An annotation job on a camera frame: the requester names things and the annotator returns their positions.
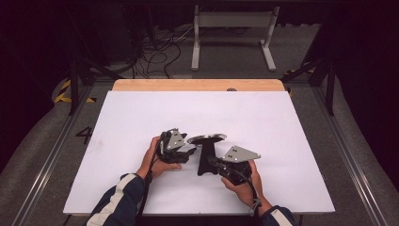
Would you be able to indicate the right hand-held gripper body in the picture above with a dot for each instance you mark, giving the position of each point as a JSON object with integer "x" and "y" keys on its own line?
{"x": 238, "y": 154}

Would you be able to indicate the oval silver photo frame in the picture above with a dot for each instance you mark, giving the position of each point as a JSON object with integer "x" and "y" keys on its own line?
{"x": 207, "y": 150}

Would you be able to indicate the white metal stand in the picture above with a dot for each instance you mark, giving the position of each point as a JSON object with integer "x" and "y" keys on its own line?
{"x": 233, "y": 19}

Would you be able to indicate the person's left hand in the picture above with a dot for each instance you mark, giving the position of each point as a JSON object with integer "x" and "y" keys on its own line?
{"x": 150, "y": 163}

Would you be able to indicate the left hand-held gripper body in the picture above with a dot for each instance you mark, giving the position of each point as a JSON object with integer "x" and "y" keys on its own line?
{"x": 174, "y": 141}

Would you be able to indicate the aluminium floor rail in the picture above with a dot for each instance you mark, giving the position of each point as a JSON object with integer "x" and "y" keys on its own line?
{"x": 50, "y": 160}
{"x": 348, "y": 157}

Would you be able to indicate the person's right hand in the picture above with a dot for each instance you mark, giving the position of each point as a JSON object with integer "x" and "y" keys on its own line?
{"x": 247, "y": 191}

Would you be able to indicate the black metal stand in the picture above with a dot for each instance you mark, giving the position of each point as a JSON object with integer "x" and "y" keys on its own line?
{"x": 330, "y": 91}
{"x": 74, "y": 88}

